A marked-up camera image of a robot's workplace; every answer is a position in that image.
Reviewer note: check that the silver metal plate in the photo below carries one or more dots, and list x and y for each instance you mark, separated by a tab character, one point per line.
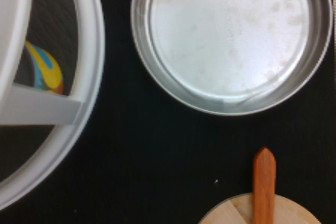
231	55

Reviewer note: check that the yellow and blue packet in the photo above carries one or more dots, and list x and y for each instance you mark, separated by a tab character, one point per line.
48	75

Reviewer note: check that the round wooden coaster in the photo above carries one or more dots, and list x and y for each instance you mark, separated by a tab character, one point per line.
234	212

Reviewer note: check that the white two-tier turntable rack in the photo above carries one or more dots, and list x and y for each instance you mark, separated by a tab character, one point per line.
31	107

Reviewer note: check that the wooden-handled fork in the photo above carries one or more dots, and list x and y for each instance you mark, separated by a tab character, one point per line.
264	186

